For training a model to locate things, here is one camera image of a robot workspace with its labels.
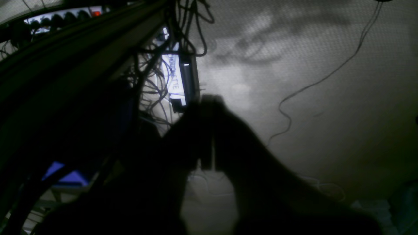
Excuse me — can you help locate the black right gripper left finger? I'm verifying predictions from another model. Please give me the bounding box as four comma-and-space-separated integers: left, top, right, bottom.
35, 100, 205, 235

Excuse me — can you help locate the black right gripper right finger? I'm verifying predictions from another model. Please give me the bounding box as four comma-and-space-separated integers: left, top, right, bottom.
213, 95, 382, 235

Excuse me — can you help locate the white labelled box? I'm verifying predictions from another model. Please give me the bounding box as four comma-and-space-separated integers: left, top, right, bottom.
162, 54, 200, 113

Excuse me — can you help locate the white power strip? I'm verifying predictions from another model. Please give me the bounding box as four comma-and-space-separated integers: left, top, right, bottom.
24, 6, 106, 34

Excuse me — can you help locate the thin black floor cable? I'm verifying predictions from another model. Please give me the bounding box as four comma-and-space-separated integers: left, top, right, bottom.
267, 0, 384, 146

